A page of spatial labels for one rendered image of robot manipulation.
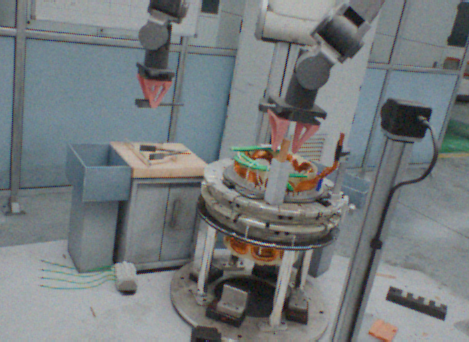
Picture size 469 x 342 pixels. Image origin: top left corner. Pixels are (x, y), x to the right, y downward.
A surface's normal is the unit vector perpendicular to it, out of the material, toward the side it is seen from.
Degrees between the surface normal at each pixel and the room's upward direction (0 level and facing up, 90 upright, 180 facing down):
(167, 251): 90
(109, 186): 90
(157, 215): 90
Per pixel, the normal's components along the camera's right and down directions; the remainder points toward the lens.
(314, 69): -0.11, 0.36
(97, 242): 0.47, 0.37
